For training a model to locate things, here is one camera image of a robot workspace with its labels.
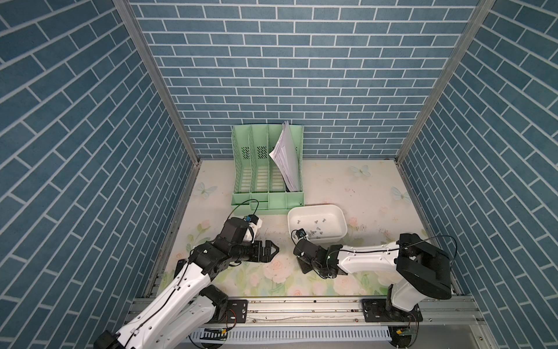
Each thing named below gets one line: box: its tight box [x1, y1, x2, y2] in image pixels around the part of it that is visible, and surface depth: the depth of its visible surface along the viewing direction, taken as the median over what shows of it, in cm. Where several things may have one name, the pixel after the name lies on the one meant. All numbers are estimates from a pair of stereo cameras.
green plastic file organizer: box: [231, 124, 305, 215], surface depth 104 cm
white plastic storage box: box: [287, 204, 349, 243], surface depth 97 cm
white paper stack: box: [268, 120, 301, 192], surface depth 91 cm
